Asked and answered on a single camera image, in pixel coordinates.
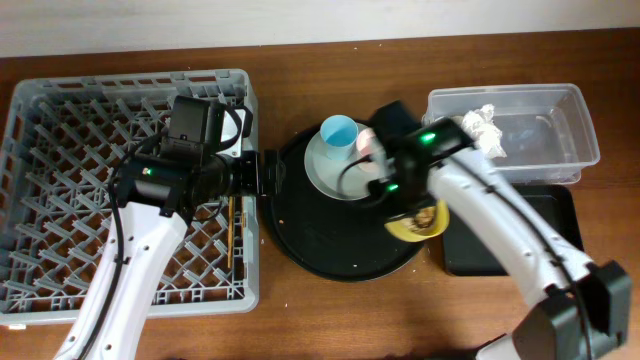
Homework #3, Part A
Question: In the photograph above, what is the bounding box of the wooden chopstick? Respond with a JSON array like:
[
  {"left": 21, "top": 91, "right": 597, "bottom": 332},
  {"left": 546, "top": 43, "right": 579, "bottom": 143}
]
[
  {"left": 238, "top": 197, "right": 247, "bottom": 237},
  {"left": 227, "top": 197, "right": 235, "bottom": 270}
]

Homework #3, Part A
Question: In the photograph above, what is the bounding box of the pink plastic cup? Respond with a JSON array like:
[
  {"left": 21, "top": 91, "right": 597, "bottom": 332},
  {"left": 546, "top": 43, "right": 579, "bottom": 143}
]
[{"left": 356, "top": 128, "right": 382, "bottom": 173}]

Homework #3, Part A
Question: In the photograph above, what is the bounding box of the white paper napkin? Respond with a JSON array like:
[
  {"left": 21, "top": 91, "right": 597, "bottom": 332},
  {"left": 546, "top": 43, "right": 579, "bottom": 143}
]
[{"left": 453, "top": 104, "right": 507, "bottom": 159}]

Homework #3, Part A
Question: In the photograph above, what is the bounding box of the yellow bowl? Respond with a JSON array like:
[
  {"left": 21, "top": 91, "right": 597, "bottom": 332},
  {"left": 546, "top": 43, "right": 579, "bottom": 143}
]
[{"left": 384, "top": 200, "right": 450, "bottom": 243}]

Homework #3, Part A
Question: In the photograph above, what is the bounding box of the light blue plastic cup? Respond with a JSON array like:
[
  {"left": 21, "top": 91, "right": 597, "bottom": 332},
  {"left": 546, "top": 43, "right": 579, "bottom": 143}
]
[{"left": 320, "top": 115, "right": 359, "bottom": 160}]

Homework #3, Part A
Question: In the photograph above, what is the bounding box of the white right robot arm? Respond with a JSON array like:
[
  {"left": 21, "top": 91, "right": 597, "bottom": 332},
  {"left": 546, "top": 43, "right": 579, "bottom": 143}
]
[{"left": 368, "top": 101, "right": 632, "bottom": 359}]

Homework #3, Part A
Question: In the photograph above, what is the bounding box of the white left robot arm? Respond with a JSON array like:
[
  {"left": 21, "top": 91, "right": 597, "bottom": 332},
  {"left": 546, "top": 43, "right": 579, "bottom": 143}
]
[{"left": 56, "top": 150, "right": 285, "bottom": 359}]

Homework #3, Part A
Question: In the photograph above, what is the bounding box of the grey plastic dishwasher rack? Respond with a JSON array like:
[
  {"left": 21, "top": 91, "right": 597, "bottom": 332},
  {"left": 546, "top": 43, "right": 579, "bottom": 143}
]
[{"left": 1, "top": 69, "right": 259, "bottom": 326}]

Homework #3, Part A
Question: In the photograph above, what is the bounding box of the grey round plate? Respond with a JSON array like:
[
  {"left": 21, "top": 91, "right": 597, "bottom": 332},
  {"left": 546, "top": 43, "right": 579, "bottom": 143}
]
[{"left": 304, "top": 132, "right": 382, "bottom": 200}]

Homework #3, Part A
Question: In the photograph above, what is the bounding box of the food scraps pile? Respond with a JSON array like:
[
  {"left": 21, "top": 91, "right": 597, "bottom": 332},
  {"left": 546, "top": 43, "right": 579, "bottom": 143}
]
[{"left": 400, "top": 206, "right": 437, "bottom": 235}]

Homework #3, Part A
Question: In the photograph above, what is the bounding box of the round black tray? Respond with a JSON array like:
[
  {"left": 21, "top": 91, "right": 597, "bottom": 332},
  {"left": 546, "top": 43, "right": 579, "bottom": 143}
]
[{"left": 261, "top": 125, "right": 424, "bottom": 282}]

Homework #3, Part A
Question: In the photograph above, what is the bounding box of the black rectangular tray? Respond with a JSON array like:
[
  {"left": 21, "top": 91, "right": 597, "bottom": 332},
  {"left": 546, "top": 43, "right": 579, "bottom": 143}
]
[{"left": 443, "top": 184, "right": 584, "bottom": 276}]

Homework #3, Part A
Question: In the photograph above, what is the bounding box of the clear plastic bin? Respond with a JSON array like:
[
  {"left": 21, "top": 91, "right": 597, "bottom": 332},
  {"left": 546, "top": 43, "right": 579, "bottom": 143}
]
[{"left": 423, "top": 83, "right": 600, "bottom": 184}]

